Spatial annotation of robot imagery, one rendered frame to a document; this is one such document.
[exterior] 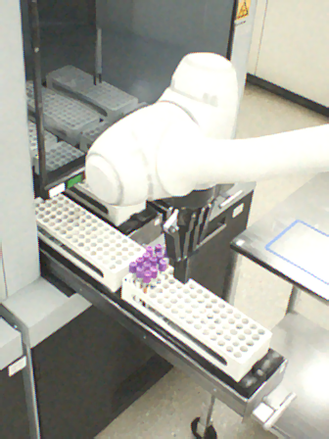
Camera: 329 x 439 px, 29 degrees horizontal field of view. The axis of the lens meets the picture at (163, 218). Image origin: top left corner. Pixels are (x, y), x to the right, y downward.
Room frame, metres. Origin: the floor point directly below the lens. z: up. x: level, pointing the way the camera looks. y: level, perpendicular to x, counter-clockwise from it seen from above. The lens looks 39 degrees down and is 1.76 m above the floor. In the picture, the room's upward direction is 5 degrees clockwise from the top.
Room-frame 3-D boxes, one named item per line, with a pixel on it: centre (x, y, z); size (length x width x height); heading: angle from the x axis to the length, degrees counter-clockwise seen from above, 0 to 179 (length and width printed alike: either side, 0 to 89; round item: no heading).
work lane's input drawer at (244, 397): (0.92, 0.03, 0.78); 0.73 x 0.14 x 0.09; 51
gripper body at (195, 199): (0.86, -0.04, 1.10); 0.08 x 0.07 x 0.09; 141
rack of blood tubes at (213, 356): (0.84, -0.07, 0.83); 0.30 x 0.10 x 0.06; 52
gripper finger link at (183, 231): (0.85, -0.04, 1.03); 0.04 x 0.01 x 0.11; 51
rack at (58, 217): (1.04, 0.17, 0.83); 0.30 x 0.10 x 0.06; 51
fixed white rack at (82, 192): (1.24, 0.19, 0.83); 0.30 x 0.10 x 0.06; 51
